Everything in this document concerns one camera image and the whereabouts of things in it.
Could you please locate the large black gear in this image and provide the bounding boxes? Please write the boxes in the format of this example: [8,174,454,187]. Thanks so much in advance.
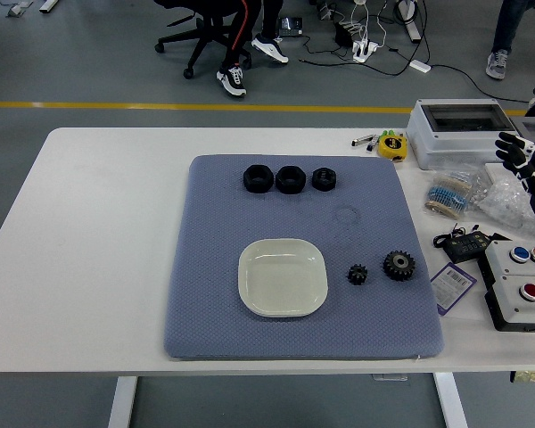
[382,249,418,282]

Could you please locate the small black gear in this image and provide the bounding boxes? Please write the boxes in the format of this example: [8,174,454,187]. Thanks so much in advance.
[347,263,369,286]

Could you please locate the flat white box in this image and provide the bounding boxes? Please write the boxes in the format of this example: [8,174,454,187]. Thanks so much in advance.
[484,162,525,188]

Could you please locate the push button control box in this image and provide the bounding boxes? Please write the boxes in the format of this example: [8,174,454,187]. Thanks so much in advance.
[476,240,535,333]

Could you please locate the small black hex nut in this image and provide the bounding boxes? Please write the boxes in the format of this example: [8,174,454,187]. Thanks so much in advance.
[311,167,339,193]

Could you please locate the large black hex nut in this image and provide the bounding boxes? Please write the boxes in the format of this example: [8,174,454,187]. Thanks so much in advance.
[275,165,308,195]
[243,163,276,194]

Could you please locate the clear bag of parts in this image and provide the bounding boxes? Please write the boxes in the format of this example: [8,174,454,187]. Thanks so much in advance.
[472,177,535,242]

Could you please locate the black digital meter module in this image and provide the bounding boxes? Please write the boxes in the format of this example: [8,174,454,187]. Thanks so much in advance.
[432,226,496,264]

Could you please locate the blue resistor strip bundle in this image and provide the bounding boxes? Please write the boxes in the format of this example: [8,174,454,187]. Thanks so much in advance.
[424,173,473,220]

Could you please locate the purple-edged barcode card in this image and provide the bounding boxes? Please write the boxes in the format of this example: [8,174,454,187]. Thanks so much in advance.
[429,261,478,317]

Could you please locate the yellow tape measure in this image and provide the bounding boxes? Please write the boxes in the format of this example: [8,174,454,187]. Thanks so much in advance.
[377,135,409,162]

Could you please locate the standing person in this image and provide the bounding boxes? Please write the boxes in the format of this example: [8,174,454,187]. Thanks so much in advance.
[485,0,535,80]

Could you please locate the white desk leg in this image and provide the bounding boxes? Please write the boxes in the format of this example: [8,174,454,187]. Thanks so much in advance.
[394,0,423,45]

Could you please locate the white power strip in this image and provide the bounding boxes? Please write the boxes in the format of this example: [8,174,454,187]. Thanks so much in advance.
[351,38,381,63]

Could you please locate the white table leg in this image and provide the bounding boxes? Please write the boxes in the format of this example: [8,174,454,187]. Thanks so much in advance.
[432,372,469,428]
[107,376,139,428]

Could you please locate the black power brick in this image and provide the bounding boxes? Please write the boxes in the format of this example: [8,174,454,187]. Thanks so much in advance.
[333,21,354,46]

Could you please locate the white square plate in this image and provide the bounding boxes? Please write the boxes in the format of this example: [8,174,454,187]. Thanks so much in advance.
[237,237,329,318]

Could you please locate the black device with screen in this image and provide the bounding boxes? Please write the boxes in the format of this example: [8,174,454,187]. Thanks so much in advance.
[277,16,304,37]

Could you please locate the seated person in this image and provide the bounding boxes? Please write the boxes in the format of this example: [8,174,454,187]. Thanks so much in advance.
[216,0,291,98]

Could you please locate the blue-grey quilted mat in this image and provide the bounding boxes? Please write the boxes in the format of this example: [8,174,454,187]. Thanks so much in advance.
[163,153,446,361]

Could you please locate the black office chair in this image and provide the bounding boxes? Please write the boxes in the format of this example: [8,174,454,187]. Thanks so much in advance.
[153,0,254,80]

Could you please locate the grey electrical enclosure box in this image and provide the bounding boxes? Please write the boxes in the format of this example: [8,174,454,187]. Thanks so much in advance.
[405,98,522,171]

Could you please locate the long black floor cable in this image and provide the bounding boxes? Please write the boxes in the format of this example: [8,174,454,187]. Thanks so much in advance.
[430,63,531,104]

